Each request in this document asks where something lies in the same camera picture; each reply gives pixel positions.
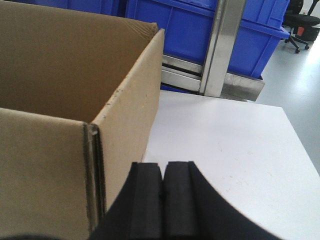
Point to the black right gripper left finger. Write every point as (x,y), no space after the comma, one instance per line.
(136,213)

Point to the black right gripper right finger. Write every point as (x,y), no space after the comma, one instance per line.
(194,210)

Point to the brown Ecoflow cardboard box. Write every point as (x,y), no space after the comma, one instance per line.
(79,93)

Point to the blue bin behind box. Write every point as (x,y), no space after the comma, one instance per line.
(105,7)

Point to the middle blue plastic bin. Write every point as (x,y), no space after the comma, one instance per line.
(188,24)

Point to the black office chair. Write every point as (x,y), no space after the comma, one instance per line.
(303,27)

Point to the metal shelf rail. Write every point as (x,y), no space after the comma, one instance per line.
(185,75)

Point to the metal shelf upright post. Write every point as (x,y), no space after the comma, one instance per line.
(225,27)

